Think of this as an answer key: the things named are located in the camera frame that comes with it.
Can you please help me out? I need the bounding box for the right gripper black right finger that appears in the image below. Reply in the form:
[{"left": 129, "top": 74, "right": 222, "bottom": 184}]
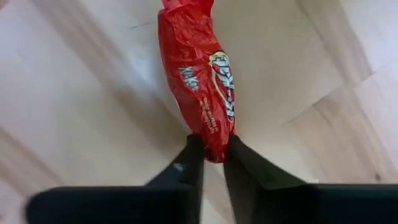
[{"left": 223, "top": 134, "right": 318, "bottom": 224}]

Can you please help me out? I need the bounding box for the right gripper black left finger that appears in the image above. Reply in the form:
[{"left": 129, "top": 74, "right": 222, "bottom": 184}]
[{"left": 146, "top": 133, "right": 206, "bottom": 224}]

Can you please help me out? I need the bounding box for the red KitKat bar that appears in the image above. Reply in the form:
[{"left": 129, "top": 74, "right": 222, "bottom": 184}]
[{"left": 157, "top": 0, "right": 237, "bottom": 164}]

